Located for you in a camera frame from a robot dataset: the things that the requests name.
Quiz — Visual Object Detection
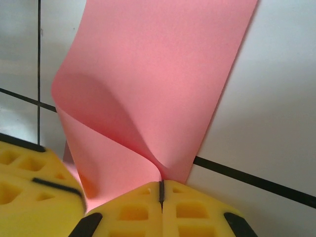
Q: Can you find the pink square cloth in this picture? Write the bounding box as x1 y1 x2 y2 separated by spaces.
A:
50 0 260 213

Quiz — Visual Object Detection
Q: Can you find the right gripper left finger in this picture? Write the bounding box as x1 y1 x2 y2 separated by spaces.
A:
71 181 162 237

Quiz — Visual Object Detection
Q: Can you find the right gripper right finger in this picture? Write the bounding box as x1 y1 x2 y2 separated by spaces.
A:
162 180 257 237

